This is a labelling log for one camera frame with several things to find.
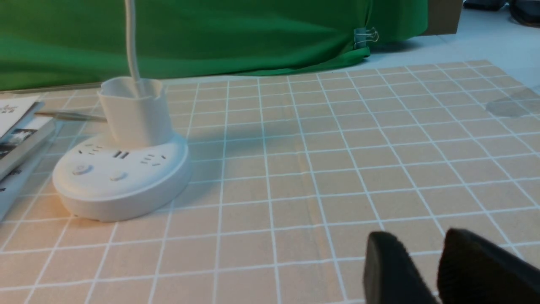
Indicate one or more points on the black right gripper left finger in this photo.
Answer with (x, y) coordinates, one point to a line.
(390, 276)

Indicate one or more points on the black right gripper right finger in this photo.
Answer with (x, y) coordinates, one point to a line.
(473, 270)

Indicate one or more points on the white desk lamp with sockets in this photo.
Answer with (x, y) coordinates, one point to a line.
(139, 164)

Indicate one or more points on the beige checkered tablecloth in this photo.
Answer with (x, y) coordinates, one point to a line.
(290, 175)

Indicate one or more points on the silver binder clip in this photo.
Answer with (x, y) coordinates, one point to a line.
(363, 36)

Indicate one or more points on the brown cardboard box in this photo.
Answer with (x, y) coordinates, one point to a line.
(443, 17)

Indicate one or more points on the lower photo-cover brochure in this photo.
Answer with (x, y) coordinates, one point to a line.
(21, 151)

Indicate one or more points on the white Nanoradar product brochure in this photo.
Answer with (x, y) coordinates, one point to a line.
(17, 111)

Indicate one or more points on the green backdrop cloth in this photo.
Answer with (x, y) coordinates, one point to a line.
(45, 43)

